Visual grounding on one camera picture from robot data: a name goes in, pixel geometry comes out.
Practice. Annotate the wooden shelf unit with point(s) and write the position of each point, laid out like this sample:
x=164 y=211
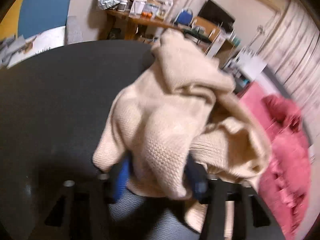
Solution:
x=220 y=42

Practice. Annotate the grey yellow blue chair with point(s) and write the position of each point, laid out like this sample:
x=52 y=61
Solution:
x=45 y=7

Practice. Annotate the black monitor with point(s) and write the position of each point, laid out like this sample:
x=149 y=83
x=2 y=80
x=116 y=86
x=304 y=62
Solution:
x=215 y=12

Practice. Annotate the pink blanket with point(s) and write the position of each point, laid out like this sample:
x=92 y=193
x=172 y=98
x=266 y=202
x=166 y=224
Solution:
x=287 y=160

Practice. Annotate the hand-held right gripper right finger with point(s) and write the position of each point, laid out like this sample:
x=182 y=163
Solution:
x=198 y=188

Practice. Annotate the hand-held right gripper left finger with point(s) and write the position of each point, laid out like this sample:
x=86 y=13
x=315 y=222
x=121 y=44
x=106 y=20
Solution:
x=121 y=182

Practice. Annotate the grey-blue garment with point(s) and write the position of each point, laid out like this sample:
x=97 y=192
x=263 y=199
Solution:
x=12 y=48

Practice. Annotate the silver foil bag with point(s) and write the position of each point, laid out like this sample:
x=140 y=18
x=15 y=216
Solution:
x=107 y=0

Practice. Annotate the wooden desk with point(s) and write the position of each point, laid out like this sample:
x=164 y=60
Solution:
x=140 y=21

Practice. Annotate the dark jar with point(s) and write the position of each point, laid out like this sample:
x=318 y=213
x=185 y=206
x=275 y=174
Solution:
x=122 y=6

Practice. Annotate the small blue chair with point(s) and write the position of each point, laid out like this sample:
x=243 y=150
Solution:
x=183 y=17

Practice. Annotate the beige knit sweater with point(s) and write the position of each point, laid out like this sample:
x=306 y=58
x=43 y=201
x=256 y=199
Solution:
x=155 y=120

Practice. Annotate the white upright card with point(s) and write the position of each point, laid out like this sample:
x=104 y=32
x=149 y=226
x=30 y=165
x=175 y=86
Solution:
x=137 y=8

